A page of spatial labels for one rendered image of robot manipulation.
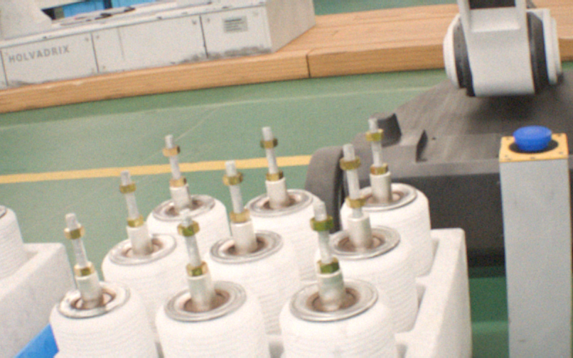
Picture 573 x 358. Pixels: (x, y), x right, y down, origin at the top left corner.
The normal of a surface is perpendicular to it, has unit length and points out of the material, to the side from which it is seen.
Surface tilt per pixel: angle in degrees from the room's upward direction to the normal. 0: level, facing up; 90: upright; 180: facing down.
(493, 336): 0
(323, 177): 37
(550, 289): 90
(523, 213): 90
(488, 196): 90
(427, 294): 0
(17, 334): 90
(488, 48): 107
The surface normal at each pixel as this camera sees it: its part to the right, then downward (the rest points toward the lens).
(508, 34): -0.18, 0.77
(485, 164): -0.32, -0.40
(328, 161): -0.22, -0.78
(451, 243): -0.16, -0.94
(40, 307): 0.95, -0.06
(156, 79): -0.29, 0.35
